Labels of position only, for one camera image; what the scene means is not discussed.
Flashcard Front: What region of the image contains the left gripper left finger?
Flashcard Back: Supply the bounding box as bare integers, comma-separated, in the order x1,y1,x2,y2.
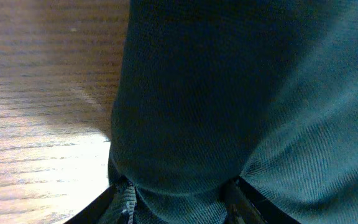
63,182,137,224

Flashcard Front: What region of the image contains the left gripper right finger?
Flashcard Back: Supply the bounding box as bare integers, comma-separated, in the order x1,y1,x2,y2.
222,176,300,224

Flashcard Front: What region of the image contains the black polo shirt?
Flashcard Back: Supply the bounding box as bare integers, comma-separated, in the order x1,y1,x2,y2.
110,0,358,223

